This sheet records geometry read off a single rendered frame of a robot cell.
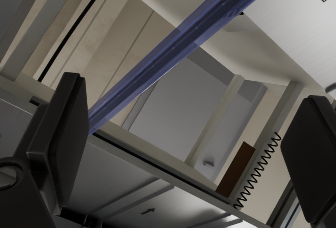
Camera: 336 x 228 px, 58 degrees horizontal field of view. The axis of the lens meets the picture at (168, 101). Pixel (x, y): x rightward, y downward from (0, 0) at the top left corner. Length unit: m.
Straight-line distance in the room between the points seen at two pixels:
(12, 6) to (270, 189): 3.61
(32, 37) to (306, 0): 0.54
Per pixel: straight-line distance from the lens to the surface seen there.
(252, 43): 0.85
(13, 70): 0.65
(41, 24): 0.65
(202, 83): 3.04
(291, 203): 0.84
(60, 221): 0.43
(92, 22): 2.66
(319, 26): 0.19
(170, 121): 2.96
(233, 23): 0.68
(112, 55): 2.88
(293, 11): 0.18
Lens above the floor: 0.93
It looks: 4 degrees down
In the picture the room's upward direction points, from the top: 149 degrees counter-clockwise
